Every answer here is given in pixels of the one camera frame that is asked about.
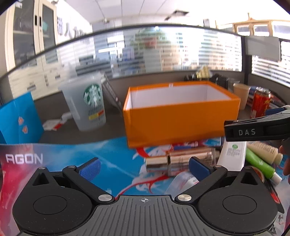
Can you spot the printed blue red desk mat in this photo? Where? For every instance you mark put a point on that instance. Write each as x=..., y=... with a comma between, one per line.
x=68, y=154

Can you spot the clear plastic packet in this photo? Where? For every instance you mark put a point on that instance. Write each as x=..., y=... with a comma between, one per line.
x=181, y=183

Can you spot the grey monitor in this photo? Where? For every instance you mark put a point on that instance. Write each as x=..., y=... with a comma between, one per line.
x=262, y=48

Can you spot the clear plastic cup green logo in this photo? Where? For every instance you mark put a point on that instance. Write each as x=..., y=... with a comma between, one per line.
x=89, y=106

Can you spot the green tube white cap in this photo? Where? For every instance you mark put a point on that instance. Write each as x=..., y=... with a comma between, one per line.
x=260, y=164

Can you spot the yellow packets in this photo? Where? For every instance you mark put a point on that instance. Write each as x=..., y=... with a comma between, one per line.
x=203, y=73

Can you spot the beige paper cup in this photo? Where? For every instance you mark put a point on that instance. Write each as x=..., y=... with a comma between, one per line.
x=241, y=95

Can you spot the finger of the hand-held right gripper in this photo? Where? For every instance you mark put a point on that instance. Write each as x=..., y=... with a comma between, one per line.
x=247, y=132

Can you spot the cream coloured tube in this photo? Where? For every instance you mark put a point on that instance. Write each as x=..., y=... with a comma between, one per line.
x=267, y=151

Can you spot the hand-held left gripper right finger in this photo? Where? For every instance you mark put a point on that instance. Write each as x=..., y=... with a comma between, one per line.
x=199, y=169

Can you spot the wooden shelf frame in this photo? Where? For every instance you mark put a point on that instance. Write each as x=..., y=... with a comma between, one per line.
x=251, y=27

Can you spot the white red small packet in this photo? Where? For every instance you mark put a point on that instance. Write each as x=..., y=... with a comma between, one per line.
x=54, y=122

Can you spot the cream cabinet glass doors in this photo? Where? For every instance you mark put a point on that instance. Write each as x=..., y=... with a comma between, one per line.
x=29, y=34

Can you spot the person's right hand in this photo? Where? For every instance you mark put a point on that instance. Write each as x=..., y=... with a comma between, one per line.
x=286, y=156

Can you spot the black desk organiser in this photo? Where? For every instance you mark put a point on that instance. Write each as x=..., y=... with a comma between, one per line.
x=217, y=80

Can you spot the red drink can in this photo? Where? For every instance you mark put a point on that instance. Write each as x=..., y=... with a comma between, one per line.
x=260, y=103

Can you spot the gold capped cosmetic bottle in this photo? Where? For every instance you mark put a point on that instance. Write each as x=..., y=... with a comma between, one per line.
x=179, y=160

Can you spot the orange cardboard box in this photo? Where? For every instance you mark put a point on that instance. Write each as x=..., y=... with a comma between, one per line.
x=181, y=122

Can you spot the black folding stand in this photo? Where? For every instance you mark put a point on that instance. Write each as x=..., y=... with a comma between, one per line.
x=112, y=93

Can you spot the blue paper bag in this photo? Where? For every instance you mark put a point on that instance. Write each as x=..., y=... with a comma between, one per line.
x=18, y=122

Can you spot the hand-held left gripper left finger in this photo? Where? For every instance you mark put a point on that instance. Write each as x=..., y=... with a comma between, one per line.
x=90, y=169

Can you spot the red round tin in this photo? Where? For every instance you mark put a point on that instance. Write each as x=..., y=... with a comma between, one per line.
x=258, y=173

